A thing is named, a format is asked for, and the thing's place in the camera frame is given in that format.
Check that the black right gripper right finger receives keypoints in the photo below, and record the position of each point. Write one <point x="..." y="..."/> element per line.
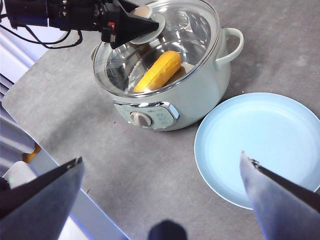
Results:
<point x="287" y="207"/>

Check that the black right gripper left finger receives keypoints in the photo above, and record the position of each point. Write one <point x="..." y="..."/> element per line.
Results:
<point x="37" y="207"/>

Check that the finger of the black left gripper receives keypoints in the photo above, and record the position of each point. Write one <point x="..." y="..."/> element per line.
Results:
<point x="125" y="5"/>
<point x="132" y="28"/>

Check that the glass lid with green knob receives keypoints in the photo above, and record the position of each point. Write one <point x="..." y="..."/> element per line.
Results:
<point x="155" y="57"/>

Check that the yellow corn cob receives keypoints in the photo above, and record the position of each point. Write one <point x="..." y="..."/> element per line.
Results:
<point x="160" y="72"/>

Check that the light blue round plate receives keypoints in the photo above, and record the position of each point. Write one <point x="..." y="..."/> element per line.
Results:
<point x="262" y="135"/>

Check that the pale green electric steamer pot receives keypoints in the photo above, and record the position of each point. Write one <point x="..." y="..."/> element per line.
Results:
<point x="195" y="95"/>

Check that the white rounded device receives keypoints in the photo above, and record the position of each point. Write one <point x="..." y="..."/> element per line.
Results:
<point x="21" y="175"/>

